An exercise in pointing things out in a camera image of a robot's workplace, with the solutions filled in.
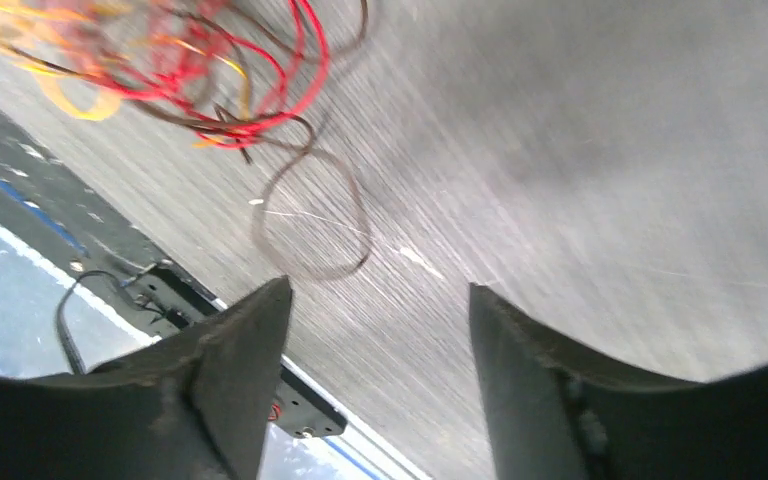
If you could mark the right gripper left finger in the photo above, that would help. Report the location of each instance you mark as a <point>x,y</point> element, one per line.
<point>191,406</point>

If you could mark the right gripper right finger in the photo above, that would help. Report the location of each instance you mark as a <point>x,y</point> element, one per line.
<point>556,408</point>

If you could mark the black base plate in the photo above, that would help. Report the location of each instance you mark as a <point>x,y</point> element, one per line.
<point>66,253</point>

